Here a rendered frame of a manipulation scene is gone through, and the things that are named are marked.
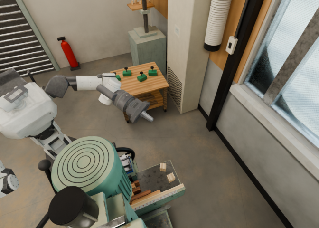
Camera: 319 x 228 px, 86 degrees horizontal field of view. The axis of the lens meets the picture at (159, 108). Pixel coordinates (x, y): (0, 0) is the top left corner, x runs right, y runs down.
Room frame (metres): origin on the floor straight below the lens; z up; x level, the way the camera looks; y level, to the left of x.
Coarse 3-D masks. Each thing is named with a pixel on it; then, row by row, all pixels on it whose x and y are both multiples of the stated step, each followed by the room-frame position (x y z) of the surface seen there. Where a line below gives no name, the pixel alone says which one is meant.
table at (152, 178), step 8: (136, 168) 0.43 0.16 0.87; (152, 168) 0.42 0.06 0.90; (168, 168) 0.41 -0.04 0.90; (144, 176) 0.37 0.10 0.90; (152, 176) 0.37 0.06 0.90; (160, 176) 0.37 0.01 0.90; (176, 176) 0.36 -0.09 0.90; (144, 184) 0.32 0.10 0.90; (152, 184) 0.32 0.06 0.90; (160, 184) 0.32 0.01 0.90; (168, 184) 0.32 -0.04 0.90; (176, 184) 0.32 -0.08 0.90; (184, 192) 0.27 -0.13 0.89; (168, 200) 0.24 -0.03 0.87; (152, 208) 0.21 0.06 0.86
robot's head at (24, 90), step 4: (20, 84) 0.60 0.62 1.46; (16, 88) 0.57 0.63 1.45; (20, 88) 0.58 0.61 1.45; (24, 88) 0.59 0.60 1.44; (12, 92) 0.55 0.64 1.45; (24, 92) 0.57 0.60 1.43; (4, 96) 0.53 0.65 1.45; (8, 96) 0.54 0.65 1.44; (16, 96) 0.54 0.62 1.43; (8, 100) 0.52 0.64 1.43; (12, 100) 0.52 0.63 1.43
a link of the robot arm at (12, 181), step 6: (0, 162) 0.36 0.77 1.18; (0, 168) 0.33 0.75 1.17; (6, 168) 0.35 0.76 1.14; (0, 174) 0.31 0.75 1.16; (6, 174) 0.31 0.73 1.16; (12, 174) 0.32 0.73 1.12; (12, 180) 0.29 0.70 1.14; (18, 180) 0.30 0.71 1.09; (12, 186) 0.26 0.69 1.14; (18, 186) 0.27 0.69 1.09
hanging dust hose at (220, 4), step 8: (216, 0) 1.48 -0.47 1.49; (224, 0) 1.45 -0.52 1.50; (216, 8) 1.47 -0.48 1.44; (224, 8) 1.45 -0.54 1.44; (216, 16) 1.45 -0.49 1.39; (224, 16) 1.45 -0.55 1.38; (208, 24) 1.51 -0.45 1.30; (216, 24) 1.45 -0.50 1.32; (224, 24) 1.46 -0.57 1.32; (208, 32) 1.47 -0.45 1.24; (216, 32) 1.45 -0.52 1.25; (208, 40) 1.46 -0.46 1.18; (216, 40) 1.44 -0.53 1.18; (208, 48) 1.45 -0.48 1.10; (216, 48) 1.43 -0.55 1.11
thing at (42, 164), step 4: (44, 160) 0.24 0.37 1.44; (48, 160) 0.24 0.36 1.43; (40, 164) 0.22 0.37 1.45; (44, 164) 0.22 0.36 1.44; (48, 164) 0.23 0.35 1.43; (40, 168) 0.21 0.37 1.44; (44, 168) 0.21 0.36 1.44; (48, 168) 0.22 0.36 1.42; (48, 172) 0.21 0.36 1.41; (48, 176) 0.20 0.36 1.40; (52, 184) 0.18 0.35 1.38; (56, 192) 0.17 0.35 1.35
